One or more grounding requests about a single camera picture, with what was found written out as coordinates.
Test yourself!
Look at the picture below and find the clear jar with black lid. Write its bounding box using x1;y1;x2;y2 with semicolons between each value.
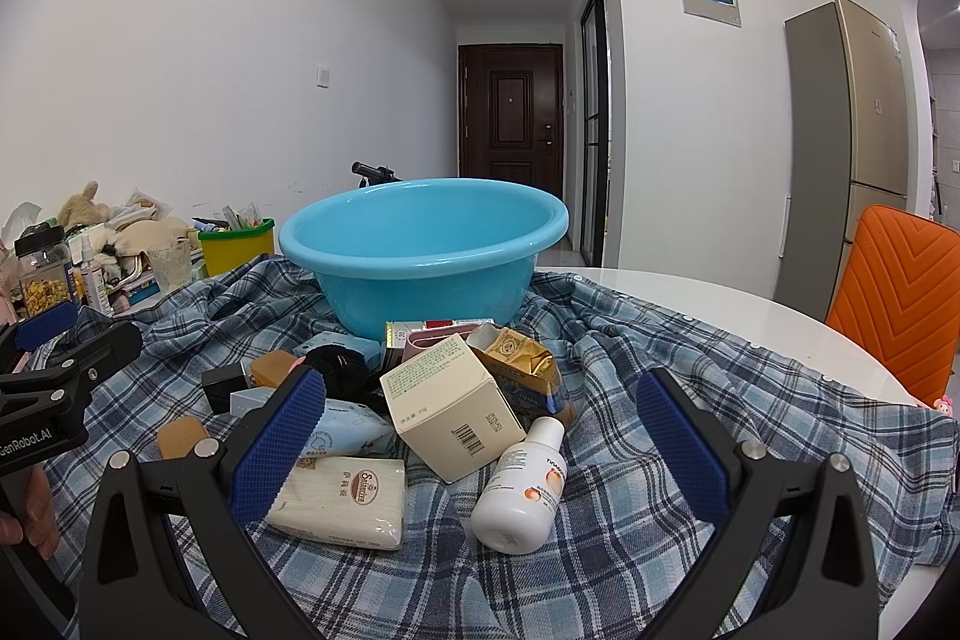
13;225;80;319

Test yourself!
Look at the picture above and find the blue plastic basin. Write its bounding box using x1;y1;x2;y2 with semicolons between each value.
279;178;569;341

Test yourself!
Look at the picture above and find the beige refrigerator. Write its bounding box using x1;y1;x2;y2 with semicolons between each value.
775;0;940;341

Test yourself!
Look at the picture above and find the white tissue pack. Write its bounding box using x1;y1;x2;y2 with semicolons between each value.
264;455;406;551

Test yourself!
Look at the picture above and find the beige plush toy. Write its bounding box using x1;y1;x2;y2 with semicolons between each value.
58;181;115;233

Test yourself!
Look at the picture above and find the black framed glass door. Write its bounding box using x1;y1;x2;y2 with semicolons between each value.
579;0;611;266

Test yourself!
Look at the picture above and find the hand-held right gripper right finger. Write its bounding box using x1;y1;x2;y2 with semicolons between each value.
636;366;880;640

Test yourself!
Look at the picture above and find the dark brown entrance door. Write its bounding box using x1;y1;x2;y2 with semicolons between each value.
458;42;565;200

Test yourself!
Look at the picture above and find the clear glass cup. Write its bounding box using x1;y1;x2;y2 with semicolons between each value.
146;237;194;295

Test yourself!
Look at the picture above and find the white lotion bottle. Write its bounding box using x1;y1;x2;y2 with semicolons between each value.
470;416;569;555

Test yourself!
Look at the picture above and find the cream cardboard box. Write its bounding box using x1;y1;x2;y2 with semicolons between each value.
380;332;527;485

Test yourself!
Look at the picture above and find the blue plaid shirt cloth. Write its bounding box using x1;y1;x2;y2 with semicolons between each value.
30;250;960;640

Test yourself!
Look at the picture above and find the person's left hand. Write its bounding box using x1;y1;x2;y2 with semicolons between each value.
0;466;61;560

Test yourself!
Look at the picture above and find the orange chair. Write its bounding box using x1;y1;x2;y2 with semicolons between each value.
825;205;960;408

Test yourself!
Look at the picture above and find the black bicycle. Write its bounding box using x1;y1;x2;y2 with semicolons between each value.
350;160;403;188

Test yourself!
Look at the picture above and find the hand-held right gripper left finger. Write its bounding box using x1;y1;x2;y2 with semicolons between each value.
79;364;327;640

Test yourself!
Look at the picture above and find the black square box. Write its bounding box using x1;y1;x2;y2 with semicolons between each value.
201;364;252;414

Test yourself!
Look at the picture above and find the yellow bin with green rim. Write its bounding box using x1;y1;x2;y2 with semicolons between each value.
198;218;276;278

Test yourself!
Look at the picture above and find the white spray bottle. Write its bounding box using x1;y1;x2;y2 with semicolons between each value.
75;233;113;316

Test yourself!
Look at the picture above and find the light blue wipes pack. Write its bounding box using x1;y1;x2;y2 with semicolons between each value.
307;398;397;459
292;331;382;365

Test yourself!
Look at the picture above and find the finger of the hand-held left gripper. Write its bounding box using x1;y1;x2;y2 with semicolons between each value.
0;321;143;431
0;301;80;378

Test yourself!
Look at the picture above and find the pile of assorted clutter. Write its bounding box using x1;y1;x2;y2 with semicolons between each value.
97;188;205;311

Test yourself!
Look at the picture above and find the grey-blue cardboard box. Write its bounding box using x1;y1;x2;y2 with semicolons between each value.
229;387;280;420

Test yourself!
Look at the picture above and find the gold and blue foil packet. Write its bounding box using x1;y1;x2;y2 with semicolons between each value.
469;323;578;431

